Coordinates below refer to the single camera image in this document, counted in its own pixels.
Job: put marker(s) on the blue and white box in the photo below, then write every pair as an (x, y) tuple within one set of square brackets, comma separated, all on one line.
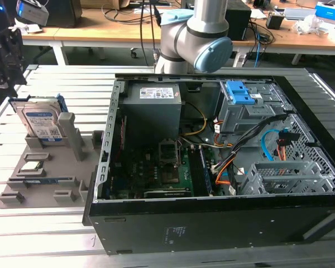
[(330, 11)]

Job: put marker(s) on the grey parts rack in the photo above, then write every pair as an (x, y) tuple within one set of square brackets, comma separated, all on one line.
[(58, 173)]

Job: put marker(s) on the brown cardboard box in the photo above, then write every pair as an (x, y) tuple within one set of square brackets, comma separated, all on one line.
[(100, 3)]

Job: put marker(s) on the black open PC case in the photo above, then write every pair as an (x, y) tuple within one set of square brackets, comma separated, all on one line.
[(212, 229)]

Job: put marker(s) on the black chair caster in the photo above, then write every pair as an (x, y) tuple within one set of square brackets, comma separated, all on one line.
[(133, 53)]

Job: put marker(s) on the CPU socket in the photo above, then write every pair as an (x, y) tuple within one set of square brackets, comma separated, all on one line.
[(170, 176)]

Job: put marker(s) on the black desktop tower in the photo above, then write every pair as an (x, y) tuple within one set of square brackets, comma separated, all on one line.
[(240, 22)]

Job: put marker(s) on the installed blue RAM stick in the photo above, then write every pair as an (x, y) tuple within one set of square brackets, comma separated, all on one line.
[(207, 176)]

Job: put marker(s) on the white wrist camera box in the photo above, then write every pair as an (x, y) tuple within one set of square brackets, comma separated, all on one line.
[(33, 12)]

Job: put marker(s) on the grey metal disk bay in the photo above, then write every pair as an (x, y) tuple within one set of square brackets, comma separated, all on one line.
[(282, 167)]

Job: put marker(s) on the blue carrier in cage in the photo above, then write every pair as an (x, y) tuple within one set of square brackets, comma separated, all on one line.
[(238, 95)]

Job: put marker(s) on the black graphics card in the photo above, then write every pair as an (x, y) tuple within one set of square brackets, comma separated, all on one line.
[(167, 192)]

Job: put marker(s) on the silver CPU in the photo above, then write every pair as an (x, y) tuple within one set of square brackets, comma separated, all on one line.
[(30, 165)]

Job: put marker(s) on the grey power supply unit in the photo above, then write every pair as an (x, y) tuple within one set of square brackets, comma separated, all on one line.
[(150, 117)]

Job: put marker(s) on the large black box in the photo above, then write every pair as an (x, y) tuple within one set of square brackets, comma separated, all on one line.
[(64, 14)]

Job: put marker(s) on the wooden desk white frame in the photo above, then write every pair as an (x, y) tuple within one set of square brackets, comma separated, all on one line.
[(296, 40), (86, 32)]

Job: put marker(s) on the grey metal drive cage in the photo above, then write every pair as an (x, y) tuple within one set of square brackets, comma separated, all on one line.
[(240, 117)]

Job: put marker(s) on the silver flat device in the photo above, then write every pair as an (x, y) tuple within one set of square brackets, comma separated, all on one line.
[(298, 13)]

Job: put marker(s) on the white power strip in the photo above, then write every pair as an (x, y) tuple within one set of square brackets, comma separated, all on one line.
[(240, 60)]

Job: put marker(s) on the black RAM slot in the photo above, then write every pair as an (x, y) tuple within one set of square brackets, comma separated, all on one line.
[(199, 174), (193, 173)]

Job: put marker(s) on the green motherboard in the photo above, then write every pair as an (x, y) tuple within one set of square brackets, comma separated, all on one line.
[(184, 170)]

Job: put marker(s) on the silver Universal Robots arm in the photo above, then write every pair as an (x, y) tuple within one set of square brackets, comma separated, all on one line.
[(184, 36)]

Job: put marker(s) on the small black box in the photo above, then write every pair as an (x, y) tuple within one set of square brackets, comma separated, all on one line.
[(275, 21)]

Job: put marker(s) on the hard disk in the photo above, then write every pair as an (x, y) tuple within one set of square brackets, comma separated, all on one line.
[(40, 120)]

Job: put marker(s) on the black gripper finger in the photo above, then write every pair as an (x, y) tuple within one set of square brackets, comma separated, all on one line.
[(8, 53)]

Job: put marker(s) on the crumpled white paper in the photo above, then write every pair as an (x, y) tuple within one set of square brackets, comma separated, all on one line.
[(29, 28)]

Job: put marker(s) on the clear plastic bag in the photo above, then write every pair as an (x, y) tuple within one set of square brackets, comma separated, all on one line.
[(307, 25)]

